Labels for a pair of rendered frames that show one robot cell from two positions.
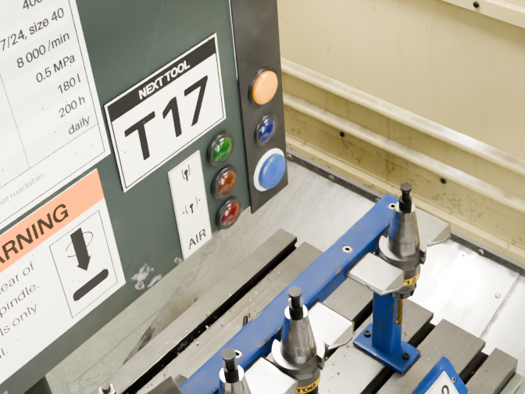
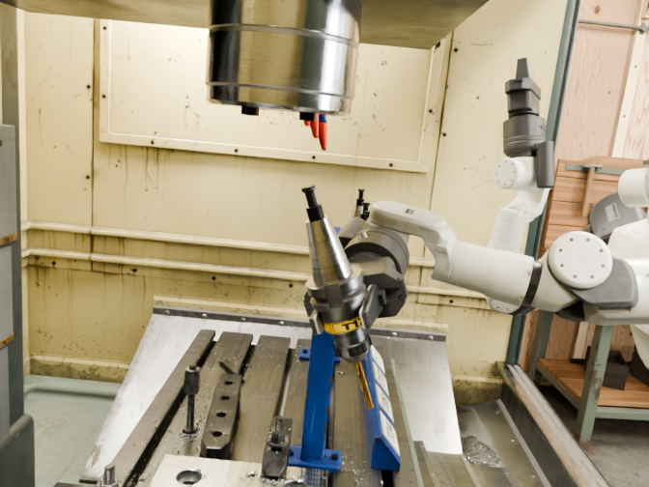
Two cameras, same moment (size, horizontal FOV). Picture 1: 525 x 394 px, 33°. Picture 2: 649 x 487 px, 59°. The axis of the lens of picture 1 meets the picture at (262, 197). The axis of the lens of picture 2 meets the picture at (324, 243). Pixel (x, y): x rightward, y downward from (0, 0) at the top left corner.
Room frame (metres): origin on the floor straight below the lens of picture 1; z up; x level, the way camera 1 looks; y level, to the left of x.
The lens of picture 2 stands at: (-0.03, 0.74, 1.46)
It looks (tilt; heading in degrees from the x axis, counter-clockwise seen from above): 12 degrees down; 316
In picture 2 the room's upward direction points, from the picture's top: 5 degrees clockwise
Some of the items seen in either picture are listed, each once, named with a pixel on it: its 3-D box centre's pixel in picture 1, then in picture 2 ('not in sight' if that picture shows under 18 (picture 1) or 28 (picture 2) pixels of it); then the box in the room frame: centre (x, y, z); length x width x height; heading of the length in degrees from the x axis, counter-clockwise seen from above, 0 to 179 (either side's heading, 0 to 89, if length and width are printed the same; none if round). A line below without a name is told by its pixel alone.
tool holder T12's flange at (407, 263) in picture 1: (402, 250); not in sight; (0.82, -0.18, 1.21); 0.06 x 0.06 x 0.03
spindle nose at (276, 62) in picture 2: not in sight; (283, 52); (0.47, 0.35, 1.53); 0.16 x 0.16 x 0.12
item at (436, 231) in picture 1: (425, 227); not in sight; (0.86, -0.22, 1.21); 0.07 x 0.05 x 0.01; 46
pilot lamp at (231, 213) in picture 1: (230, 213); not in sight; (0.50, 0.03, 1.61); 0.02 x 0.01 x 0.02; 136
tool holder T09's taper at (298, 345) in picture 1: (297, 330); not in sight; (0.67, -0.03, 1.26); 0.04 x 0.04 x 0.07
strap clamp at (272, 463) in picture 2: not in sight; (276, 461); (0.53, 0.25, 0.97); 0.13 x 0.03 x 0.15; 136
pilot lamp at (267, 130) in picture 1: (266, 130); not in sight; (0.53, -0.01, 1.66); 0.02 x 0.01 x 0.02; 136
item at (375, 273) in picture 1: (378, 274); not in sight; (0.78, -0.14, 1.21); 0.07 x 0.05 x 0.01; 46
